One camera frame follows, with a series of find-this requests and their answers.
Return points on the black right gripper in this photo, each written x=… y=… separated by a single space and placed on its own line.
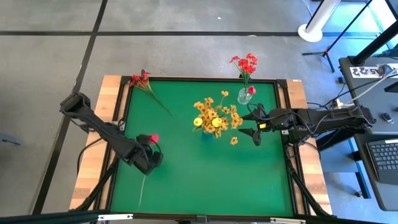
x=280 y=119

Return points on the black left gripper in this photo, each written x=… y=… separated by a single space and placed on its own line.
x=146 y=157

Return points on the orange artificial flower bunch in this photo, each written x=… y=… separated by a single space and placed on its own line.
x=235 y=119
x=209 y=101

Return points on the red artificial tulip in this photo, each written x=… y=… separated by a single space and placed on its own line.
x=252 y=90
x=154 y=138

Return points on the yellow artificial tulip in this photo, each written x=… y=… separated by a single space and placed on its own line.
x=216 y=122
x=198 y=121

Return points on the red artificial flower bunch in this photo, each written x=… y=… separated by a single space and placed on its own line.
x=136 y=79
x=245 y=63

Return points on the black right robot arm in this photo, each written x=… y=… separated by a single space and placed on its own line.
x=339 y=119

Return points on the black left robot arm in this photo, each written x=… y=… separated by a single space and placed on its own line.
x=102 y=130

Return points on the clear glass vase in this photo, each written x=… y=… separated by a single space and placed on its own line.
x=242 y=99

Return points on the teal glass vase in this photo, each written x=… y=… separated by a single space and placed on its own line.
x=206 y=137

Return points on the green table mat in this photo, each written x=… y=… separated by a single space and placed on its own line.
x=174 y=140

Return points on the black hook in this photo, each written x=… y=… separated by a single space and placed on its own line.
x=143 y=71

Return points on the white power adapter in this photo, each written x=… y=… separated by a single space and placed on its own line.
x=338 y=103

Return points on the black tripod stand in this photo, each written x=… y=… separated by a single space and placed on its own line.
x=326 y=53

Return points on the blue desk leg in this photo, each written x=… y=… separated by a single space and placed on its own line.
x=360 y=174

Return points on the white paper label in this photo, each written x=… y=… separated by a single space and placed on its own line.
x=360 y=71

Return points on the white round pillar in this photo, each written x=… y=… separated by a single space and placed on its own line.
x=320 y=18

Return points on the gray desk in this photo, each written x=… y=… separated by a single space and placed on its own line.
x=379 y=99

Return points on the black key fob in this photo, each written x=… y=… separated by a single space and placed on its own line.
x=387 y=117

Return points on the black keyboard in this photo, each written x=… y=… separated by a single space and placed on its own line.
x=384 y=157

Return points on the blue gray chair foot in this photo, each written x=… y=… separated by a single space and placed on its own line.
x=9 y=140

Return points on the black monitor stand pole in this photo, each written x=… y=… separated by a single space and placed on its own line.
x=373 y=45

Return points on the silver metal bracket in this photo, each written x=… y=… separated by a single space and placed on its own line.
x=115 y=216
x=287 y=220

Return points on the black aluminium table frame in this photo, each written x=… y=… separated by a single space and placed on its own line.
x=202 y=78

